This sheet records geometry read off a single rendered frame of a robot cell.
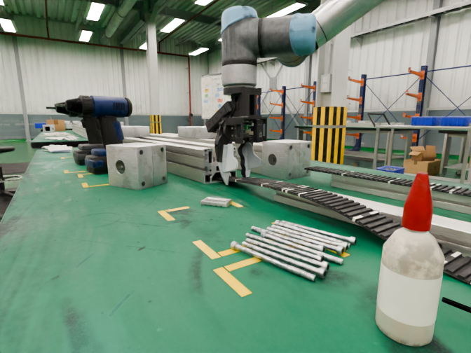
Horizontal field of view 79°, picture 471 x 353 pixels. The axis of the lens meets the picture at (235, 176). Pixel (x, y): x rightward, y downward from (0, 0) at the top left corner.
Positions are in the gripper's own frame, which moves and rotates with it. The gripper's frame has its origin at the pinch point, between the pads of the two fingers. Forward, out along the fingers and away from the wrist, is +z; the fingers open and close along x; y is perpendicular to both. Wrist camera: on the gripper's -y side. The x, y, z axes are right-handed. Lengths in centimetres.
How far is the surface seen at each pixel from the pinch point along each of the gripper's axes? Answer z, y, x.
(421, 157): 52, -130, 503
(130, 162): -4.3, -10.8, -20.4
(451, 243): 1.2, 43.2, -2.1
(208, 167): -2.3, -5.0, -4.0
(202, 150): -6.2, -5.4, -5.4
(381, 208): -0.7, 34.5, -0.8
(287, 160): -3.2, 3.9, 14.0
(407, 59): -167, -289, 803
